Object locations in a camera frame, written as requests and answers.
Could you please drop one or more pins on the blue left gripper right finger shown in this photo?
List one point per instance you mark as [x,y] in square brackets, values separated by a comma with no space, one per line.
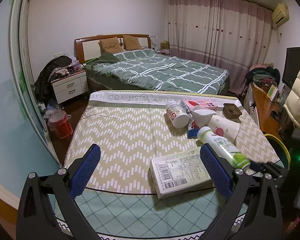
[218,174]

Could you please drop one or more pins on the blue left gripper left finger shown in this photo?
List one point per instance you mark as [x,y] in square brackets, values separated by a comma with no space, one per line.
[82,169]

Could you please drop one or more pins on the green white yogurt bottle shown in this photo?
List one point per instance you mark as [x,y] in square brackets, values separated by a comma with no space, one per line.
[223,148]

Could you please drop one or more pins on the white printed carton box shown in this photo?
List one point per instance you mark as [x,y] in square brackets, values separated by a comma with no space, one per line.
[179,173]

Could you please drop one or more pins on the white paper cup with peach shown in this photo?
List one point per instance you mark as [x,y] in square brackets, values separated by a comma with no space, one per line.
[224,127]

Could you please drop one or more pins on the blue snack wrapper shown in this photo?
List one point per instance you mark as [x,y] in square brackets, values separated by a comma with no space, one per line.
[193,129]

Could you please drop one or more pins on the brown plastic tray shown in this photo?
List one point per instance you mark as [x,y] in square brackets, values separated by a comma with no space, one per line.
[231,111]

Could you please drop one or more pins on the white round cup container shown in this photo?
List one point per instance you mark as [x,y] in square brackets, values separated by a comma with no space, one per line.
[177,115]

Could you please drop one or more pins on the pink milk carton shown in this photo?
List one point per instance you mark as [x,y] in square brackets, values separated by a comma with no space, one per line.
[192,104]

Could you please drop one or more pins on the yellow rimmed trash bin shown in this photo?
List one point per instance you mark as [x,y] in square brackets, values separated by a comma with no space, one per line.
[280,149]

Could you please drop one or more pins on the red bucket on floor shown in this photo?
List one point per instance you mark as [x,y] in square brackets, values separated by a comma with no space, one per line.
[59,124]

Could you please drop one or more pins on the sliding wardrobe door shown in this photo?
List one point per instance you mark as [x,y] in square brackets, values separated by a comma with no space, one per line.
[22,146]

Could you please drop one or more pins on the patterned beige teal table cloth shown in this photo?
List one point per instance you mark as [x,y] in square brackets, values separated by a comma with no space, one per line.
[131,128]

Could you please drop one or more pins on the wooden desk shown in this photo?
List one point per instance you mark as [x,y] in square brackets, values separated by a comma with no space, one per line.
[264,107]

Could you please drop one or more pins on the white bedside cabinet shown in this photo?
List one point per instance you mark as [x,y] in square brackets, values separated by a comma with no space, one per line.
[70,86]

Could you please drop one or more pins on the clothes pile on desk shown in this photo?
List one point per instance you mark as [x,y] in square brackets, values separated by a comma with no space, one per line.
[260,72]

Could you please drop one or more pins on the dark clothes pile on cabinet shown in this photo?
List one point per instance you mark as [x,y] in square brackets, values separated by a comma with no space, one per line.
[43,89]

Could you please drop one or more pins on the wooden bed with headboard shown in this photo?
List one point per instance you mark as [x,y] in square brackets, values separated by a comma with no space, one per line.
[88,48]

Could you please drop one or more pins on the dark green blanket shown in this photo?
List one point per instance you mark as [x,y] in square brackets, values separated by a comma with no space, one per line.
[107,57]

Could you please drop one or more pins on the green checked duvet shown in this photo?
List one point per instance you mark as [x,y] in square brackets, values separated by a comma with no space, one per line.
[147,70]

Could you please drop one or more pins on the black television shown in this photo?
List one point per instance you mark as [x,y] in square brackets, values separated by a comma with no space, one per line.
[292,66]

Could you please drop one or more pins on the left brown pillow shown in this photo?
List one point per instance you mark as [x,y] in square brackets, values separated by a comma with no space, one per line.
[110,45]

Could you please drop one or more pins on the brown pillow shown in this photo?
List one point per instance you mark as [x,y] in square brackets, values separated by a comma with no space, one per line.
[110,45]
[131,43]

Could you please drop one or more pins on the tissue box on nightstand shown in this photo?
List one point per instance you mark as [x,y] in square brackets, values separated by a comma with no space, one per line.
[164,46]

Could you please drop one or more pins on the pink white curtain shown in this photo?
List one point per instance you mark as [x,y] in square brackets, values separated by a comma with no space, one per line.
[229,34]

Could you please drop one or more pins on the right brown pillow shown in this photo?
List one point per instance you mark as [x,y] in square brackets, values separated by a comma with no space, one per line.
[131,43]

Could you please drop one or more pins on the wall air conditioner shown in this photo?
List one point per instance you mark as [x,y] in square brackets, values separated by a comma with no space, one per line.
[280,15]

